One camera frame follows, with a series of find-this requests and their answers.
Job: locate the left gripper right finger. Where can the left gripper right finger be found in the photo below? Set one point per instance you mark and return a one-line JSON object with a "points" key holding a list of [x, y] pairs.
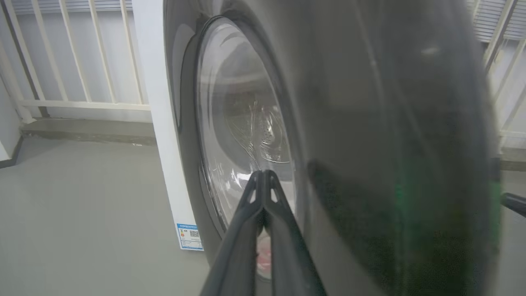
{"points": [[287, 259]]}

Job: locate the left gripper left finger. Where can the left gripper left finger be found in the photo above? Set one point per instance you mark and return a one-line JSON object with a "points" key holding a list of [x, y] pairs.
{"points": [[238, 250]]}

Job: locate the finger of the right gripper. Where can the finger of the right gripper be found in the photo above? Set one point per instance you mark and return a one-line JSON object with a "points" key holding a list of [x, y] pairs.
{"points": [[515, 204]]}

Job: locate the black round glass washer door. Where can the black round glass washer door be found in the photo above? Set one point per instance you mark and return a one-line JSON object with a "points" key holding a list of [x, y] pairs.
{"points": [[370, 123]]}

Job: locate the white front-load washing machine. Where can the white front-load washing machine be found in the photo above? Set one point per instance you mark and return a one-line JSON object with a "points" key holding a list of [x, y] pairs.
{"points": [[164, 164]]}

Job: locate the blue energy label sticker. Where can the blue energy label sticker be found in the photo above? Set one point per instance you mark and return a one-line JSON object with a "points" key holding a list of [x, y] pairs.
{"points": [[190, 237]]}

